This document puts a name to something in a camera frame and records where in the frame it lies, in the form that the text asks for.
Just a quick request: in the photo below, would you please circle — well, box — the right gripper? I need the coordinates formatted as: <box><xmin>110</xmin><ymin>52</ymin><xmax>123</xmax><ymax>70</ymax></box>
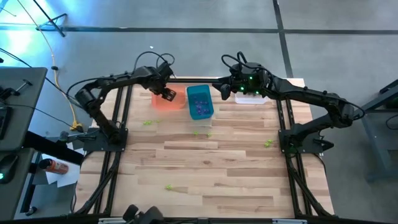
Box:
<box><xmin>213</xmin><ymin>62</ymin><xmax>274</xmax><ymax>101</ymax></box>

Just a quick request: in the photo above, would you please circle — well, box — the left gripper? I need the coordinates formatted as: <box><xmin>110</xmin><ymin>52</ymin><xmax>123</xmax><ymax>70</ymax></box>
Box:
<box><xmin>148</xmin><ymin>62</ymin><xmax>177</xmax><ymax>102</ymax></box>

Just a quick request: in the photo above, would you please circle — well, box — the teal plastic bin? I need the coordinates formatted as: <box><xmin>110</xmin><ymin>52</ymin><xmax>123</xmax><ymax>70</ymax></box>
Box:
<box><xmin>186</xmin><ymin>84</ymin><xmax>215</xmax><ymax>121</ymax></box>

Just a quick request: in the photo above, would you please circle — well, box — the orange plastic bin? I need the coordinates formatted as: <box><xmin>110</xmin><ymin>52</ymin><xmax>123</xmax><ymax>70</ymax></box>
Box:
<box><xmin>151</xmin><ymin>84</ymin><xmax>187</xmax><ymax>111</ymax></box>

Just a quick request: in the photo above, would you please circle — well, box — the clear plastic bin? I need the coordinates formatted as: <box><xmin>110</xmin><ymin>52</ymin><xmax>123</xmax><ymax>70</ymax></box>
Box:
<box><xmin>234</xmin><ymin>92</ymin><xmax>269</xmax><ymax>105</ymax></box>

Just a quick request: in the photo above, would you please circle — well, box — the black rounded object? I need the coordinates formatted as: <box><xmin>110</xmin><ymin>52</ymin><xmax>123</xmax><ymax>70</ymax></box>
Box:
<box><xmin>123</xmin><ymin>203</ymin><xmax>165</xmax><ymax>224</ymax></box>

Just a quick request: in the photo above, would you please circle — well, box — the white paper sheet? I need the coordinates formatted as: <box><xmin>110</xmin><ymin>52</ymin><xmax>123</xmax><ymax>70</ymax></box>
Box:
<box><xmin>45</xmin><ymin>153</ymin><xmax>81</xmax><ymax>189</ymax></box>

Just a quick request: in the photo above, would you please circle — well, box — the black slanted beam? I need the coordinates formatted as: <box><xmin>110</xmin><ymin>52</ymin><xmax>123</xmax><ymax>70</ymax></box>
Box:
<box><xmin>23</xmin><ymin>130</ymin><xmax>85</xmax><ymax>166</ymax></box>

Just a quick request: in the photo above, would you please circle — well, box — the orange spray can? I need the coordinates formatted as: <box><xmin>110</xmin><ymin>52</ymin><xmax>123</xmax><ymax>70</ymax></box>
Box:
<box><xmin>38</xmin><ymin>158</ymin><xmax>70</xmax><ymax>175</ymax></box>

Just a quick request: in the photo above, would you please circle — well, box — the black light stand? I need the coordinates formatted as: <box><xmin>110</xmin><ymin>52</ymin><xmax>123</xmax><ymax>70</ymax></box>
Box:
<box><xmin>30</xmin><ymin>0</ymin><xmax>68</xmax><ymax>38</ymax></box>

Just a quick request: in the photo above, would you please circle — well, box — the black desk clamp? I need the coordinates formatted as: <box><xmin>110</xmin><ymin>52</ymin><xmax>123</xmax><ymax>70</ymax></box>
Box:
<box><xmin>0</xmin><ymin>78</ymin><xmax>34</xmax><ymax>101</ymax></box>

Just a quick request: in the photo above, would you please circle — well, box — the grey metal table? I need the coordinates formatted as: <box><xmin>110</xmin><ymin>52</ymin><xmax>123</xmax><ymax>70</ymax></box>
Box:
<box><xmin>341</xmin><ymin>79</ymin><xmax>398</xmax><ymax>183</ymax></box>

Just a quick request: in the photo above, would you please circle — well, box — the black keyboard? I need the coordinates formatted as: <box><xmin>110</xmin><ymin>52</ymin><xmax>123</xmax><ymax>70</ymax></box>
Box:
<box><xmin>0</xmin><ymin>105</ymin><xmax>12</xmax><ymax>141</ymax></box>

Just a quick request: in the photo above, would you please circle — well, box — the black computer mouse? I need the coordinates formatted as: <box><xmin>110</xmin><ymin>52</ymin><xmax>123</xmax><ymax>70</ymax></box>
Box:
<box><xmin>0</xmin><ymin>154</ymin><xmax>19</xmax><ymax>184</ymax></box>

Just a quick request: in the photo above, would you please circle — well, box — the dark grey desk top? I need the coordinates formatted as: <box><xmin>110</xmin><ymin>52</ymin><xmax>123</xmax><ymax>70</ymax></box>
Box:
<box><xmin>0</xmin><ymin>147</ymin><xmax>35</xmax><ymax>222</ymax></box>

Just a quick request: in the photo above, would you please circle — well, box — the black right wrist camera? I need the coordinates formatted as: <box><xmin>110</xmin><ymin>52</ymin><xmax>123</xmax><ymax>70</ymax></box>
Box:
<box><xmin>238</xmin><ymin>72</ymin><xmax>262</xmax><ymax>95</ymax></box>

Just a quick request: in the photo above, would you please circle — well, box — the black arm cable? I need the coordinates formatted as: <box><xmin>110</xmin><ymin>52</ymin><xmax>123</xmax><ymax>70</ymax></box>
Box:
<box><xmin>220</xmin><ymin>50</ymin><xmax>249</xmax><ymax>72</ymax></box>
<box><xmin>132</xmin><ymin>50</ymin><xmax>177</xmax><ymax>78</ymax></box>

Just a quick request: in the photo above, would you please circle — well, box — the black aluminium table frame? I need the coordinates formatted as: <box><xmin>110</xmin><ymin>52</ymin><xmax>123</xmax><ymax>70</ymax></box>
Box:
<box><xmin>73</xmin><ymin>76</ymin><xmax>335</xmax><ymax>224</ymax></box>

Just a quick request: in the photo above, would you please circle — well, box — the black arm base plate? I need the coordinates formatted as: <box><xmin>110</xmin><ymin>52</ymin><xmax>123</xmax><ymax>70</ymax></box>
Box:
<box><xmin>278</xmin><ymin>128</ymin><xmax>335</xmax><ymax>156</ymax></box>
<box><xmin>83</xmin><ymin>127</ymin><xmax>129</xmax><ymax>152</ymax></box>

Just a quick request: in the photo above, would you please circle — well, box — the black floor cable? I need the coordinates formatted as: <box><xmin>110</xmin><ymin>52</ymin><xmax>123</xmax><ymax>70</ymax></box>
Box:
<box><xmin>0</xmin><ymin>46</ymin><xmax>85</xmax><ymax>110</ymax></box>

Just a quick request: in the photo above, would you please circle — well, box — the yellow cable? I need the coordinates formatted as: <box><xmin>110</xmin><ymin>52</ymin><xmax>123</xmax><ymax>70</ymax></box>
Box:
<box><xmin>15</xmin><ymin>0</ymin><xmax>83</xmax><ymax>131</ymax></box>

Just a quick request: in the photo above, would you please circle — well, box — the silver metal bracket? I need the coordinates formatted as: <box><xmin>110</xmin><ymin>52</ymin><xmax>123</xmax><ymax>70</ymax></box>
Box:
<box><xmin>98</xmin><ymin>217</ymin><xmax>126</xmax><ymax>224</ymax></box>
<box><xmin>272</xmin><ymin>218</ymin><xmax>308</xmax><ymax>224</ymax></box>

